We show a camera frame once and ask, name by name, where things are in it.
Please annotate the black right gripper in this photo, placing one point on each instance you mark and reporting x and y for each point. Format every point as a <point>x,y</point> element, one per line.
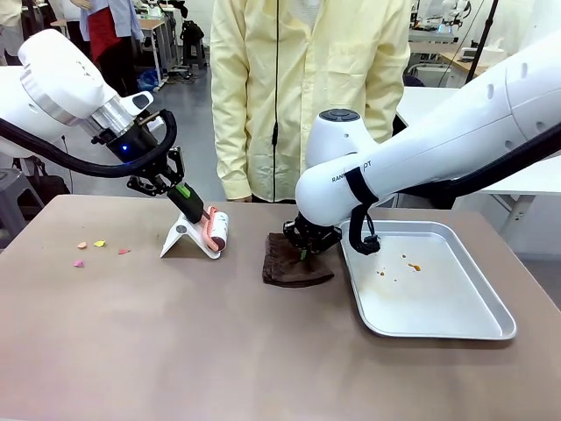
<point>313,239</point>

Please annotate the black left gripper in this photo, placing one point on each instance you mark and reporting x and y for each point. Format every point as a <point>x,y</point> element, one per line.
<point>138,149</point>

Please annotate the brown cloth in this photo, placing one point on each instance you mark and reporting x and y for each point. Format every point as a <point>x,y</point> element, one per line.
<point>285,267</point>

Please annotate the yellow paper scrap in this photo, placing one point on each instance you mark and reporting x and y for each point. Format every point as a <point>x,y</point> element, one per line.
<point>99,243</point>

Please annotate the person's left forearm yellow sleeve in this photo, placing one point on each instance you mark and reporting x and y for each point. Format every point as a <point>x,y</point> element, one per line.
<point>385,109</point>

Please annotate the person's right forearm yellow sleeve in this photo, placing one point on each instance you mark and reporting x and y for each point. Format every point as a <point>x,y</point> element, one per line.
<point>232,166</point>

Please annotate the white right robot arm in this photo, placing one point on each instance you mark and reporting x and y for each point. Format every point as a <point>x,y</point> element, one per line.
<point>438,140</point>

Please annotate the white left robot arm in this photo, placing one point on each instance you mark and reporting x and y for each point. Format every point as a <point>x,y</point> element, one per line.
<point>52,79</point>

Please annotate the white folding stand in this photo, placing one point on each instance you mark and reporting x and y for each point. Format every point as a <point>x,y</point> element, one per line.
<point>179,237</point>

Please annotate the large orange sauce stain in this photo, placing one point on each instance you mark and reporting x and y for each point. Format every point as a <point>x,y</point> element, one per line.
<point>414,265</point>

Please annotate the blue plastic bag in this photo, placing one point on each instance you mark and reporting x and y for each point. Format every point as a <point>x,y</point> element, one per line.
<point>148,81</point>

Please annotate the black bag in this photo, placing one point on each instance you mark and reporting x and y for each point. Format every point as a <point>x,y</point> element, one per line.
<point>48,186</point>

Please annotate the silver metal tray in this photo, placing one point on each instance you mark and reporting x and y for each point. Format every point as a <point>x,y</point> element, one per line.
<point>429,302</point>

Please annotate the person in yellow coat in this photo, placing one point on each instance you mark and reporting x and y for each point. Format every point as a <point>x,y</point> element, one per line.
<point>263,87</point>

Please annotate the grey metal stool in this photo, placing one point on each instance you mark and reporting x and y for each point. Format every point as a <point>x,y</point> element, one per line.
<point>13,188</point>

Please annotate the black stool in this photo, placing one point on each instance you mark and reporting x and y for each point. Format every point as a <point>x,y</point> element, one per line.
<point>193,39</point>

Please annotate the person with red apron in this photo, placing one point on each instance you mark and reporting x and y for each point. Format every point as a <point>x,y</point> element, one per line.
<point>105,39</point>

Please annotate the wooden top desk with legs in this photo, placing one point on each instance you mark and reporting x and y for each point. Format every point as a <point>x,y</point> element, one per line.
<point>155,26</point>

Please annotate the person in grey clothes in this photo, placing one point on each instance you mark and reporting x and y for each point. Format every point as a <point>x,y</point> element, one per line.
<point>9,26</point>

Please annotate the wooden top workbench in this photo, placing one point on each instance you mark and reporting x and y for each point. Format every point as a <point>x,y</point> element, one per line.
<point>460,63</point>

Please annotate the black tripod pole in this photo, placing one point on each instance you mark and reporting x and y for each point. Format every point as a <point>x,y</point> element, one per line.
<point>482,35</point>

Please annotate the white tissue box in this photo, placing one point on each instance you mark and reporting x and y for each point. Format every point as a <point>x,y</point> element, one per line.
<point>496,46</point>

